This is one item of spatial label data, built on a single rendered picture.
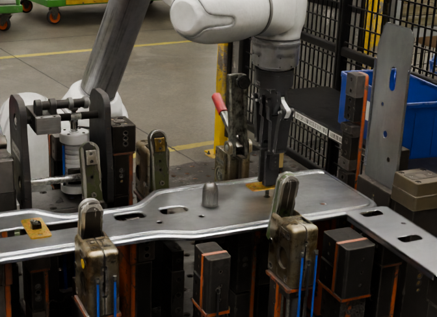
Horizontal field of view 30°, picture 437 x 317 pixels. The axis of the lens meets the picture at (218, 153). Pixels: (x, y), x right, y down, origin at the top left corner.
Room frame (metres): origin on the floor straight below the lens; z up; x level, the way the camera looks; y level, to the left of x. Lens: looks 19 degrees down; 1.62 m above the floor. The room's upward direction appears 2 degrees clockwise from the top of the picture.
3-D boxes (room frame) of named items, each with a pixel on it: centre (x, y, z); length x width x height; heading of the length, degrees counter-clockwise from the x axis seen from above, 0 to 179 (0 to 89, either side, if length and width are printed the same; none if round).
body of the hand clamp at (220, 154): (1.68, -0.03, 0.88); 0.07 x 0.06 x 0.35; 25
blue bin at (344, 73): (1.87, -0.42, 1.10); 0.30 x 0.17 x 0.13; 20
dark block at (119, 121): (1.62, 0.21, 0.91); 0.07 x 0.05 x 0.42; 25
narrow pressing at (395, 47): (1.63, -0.34, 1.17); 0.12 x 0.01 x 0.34; 25
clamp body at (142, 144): (1.63, 0.14, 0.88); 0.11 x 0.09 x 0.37; 25
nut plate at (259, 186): (1.53, -0.10, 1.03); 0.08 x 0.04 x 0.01; 115
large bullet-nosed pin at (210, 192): (1.47, 0.01, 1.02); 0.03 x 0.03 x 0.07
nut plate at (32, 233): (1.33, 0.32, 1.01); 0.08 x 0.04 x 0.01; 26
